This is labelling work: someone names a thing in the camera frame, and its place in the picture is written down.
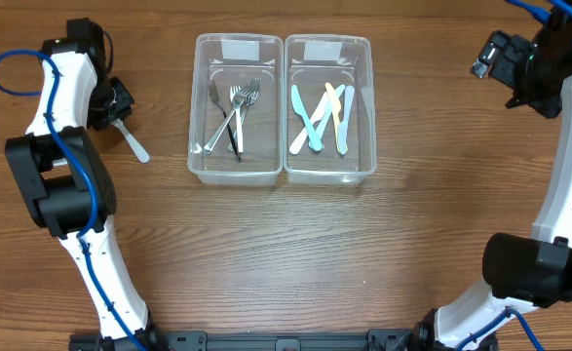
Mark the white plastic fork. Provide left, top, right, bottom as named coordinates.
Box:
left=112, top=119, right=150, bottom=164

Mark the pale blue plastic knife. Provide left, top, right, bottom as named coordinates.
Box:
left=311, top=92, right=332, bottom=138

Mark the yellow plastic knife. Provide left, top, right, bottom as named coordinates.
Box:
left=325, top=83, right=348, bottom=156

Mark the white plastic knife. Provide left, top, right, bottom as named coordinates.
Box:
left=289, top=92, right=328, bottom=155

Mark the teal plastic knife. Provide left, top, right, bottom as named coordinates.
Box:
left=290, top=85, right=323, bottom=151

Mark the metal fork tall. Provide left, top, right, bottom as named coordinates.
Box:
left=209, top=79, right=242, bottom=163

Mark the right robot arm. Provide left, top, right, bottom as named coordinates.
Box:
left=403, top=0, right=572, bottom=350

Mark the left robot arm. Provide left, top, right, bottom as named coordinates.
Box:
left=5, top=18, right=170, bottom=350

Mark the left clear plastic container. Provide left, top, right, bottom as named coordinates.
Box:
left=187, top=33, right=285, bottom=186

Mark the clear plastic container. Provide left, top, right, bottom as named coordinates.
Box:
left=187, top=33, right=285, bottom=186
left=284, top=34, right=377, bottom=185

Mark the right clear plastic container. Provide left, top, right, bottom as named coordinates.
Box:
left=284, top=34, right=377, bottom=185

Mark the left blue cable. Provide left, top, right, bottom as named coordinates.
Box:
left=0, top=49, right=148, bottom=351

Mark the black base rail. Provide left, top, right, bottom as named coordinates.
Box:
left=166, top=329, right=411, bottom=351

